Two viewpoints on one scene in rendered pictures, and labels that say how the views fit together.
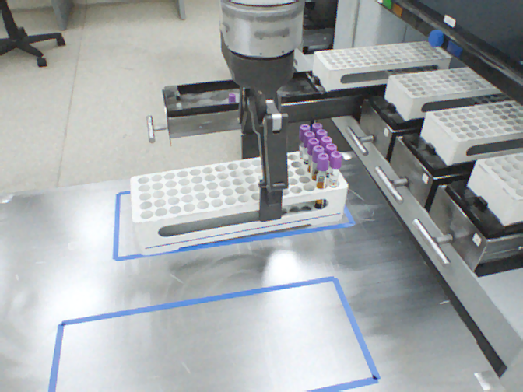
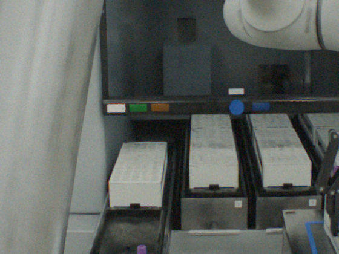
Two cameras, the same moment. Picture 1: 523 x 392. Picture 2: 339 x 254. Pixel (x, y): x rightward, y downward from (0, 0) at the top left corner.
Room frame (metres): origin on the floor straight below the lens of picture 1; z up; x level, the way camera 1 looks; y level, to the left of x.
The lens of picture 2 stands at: (0.50, 1.10, 1.30)
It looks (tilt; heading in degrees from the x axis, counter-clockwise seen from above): 14 degrees down; 286
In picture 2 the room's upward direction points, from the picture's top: 1 degrees counter-clockwise
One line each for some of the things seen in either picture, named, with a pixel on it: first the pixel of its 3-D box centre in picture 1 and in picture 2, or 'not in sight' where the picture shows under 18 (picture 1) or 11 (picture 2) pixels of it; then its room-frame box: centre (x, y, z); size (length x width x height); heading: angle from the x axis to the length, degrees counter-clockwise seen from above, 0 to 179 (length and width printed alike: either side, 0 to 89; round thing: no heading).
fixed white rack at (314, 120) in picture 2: not in sight; (323, 123); (0.63, -0.80, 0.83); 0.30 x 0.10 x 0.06; 104
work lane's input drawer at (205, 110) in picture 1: (304, 96); (134, 230); (0.93, -0.11, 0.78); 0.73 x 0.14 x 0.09; 104
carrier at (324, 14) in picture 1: (324, 5); not in sight; (1.36, -0.20, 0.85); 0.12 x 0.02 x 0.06; 14
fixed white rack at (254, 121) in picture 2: not in sight; (267, 124); (0.77, -0.77, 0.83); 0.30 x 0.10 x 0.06; 104
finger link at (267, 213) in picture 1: (270, 200); not in sight; (0.44, -0.02, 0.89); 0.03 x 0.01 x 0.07; 104
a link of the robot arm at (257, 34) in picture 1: (261, 22); not in sight; (0.50, -0.01, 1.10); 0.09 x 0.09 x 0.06
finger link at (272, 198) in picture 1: (275, 193); not in sight; (0.43, -0.02, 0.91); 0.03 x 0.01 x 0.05; 14
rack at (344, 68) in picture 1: (380, 67); (140, 174); (0.97, -0.28, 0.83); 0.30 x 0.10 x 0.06; 104
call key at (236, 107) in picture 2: (436, 38); (236, 107); (0.77, -0.32, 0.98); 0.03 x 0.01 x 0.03; 14
